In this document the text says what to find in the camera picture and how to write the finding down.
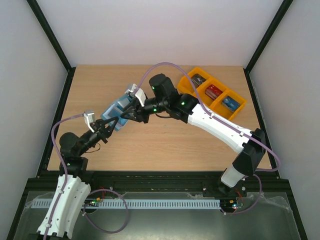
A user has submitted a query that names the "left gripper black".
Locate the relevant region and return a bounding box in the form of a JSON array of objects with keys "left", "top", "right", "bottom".
[{"left": 78, "top": 115, "right": 119, "bottom": 156}]

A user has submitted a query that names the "blue leather card holder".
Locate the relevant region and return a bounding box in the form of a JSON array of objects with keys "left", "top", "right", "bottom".
[{"left": 100, "top": 94, "right": 133, "bottom": 132}]

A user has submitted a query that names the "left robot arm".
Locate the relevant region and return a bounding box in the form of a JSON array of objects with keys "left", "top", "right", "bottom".
[{"left": 36, "top": 116, "right": 119, "bottom": 240}]

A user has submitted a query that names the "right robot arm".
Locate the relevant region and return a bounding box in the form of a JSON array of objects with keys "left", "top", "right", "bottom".
[{"left": 121, "top": 73, "right": 266, "bottom": 196}]

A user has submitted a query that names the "black card stack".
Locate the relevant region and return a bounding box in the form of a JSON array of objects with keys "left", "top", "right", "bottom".
[{"left": 191, "top": 73, "right": 206, "bottom": 87}]

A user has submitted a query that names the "red card stack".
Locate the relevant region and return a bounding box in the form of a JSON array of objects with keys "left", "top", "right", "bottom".
[{"left": 205, "top": 84, "right": 223, "bottom": 100}]

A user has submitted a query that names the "blue card stack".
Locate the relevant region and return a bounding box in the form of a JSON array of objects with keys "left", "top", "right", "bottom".
[{"left": 222, "top": 96, "right": 240, "bottom": 112}]

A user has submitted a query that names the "yellow three-compartment bin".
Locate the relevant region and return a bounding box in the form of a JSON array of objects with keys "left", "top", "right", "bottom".
[{"left": 177, "top": 67, "right": 247, "bottom": 121}]

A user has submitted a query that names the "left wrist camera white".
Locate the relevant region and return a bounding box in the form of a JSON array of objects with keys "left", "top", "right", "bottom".
[{"left": 83, "top": 110, "right": 96, "bottom": 133}]

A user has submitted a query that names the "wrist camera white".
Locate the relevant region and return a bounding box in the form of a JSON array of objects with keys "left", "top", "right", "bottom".
[
  {"left": 124, "top": 83, "right": 147, "bottom": 107},
  {"left": 83, "top": 110, "right": 96, "bottom": 133}
]

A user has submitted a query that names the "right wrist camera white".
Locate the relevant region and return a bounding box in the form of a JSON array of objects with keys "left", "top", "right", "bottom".
[{"left": 124, "top": 83, "right": 147, "bottom": 107}]

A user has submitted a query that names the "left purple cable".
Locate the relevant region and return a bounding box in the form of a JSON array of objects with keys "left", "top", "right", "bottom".
[{"left": 42, "top": 113, "right": 86, "bottom": 240}]

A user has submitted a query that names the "light blue cable duct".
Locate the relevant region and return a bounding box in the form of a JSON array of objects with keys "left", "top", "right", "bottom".
[{"left": 30, "top": 196, "right": 222, "bottom": 210}]

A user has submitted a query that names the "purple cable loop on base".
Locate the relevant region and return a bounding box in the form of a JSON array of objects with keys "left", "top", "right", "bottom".
[{"left": 82, "top": 187, "right": 129, "bottom": 233}]

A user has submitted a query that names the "black aluminium frame rail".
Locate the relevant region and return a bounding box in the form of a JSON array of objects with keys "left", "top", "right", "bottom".
[{"left": 22, "top": 170, "right": 293, "bottom": 197}]

